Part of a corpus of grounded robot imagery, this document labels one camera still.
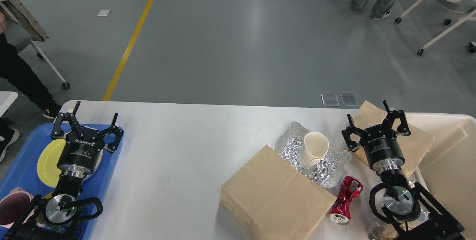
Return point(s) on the large brown paper bag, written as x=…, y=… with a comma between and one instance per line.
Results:
x=273, y=201

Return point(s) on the grey chair left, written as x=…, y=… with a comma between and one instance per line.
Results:
x=24, y=30

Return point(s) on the white side table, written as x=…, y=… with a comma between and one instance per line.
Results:
x=6, y=100

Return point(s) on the white paper cup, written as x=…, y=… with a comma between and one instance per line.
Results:
x=315, y=146

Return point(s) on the pink mug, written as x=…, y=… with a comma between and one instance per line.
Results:
x=13, y=205

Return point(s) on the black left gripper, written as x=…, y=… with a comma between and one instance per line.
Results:
x=81, y=152

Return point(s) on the yellow plastic plate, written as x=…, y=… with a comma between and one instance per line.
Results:
x=47, y=169

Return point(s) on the crumpled aluminium foil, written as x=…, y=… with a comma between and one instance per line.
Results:
x=326, y=172

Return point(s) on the floor socket plate right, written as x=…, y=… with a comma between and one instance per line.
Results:
x=349, y=99

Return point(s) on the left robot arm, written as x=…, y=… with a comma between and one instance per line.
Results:
x=59, y=217

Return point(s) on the crushed red can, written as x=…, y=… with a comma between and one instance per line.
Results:
x=350, y=189

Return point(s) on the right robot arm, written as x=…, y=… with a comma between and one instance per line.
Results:
x=445, y=227

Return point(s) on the blue plastic tray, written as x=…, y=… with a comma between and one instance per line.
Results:
x=23, y=172

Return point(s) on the person in black trousers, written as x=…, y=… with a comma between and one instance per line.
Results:
x=18, y=73

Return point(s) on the dark green mug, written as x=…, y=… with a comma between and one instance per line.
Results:
x=40, y=220

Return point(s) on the floor socket plate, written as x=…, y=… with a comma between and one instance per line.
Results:
x=330, y=100
x=349, y=99

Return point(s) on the white plastic bin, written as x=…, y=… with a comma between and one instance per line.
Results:
x=448, y=168

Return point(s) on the floor socket plate left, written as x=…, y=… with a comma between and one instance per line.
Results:
x=330, y=100

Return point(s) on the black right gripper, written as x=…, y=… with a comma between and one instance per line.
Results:
x=383, y=151

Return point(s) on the pink plate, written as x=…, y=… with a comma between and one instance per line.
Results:
x=97, y=163

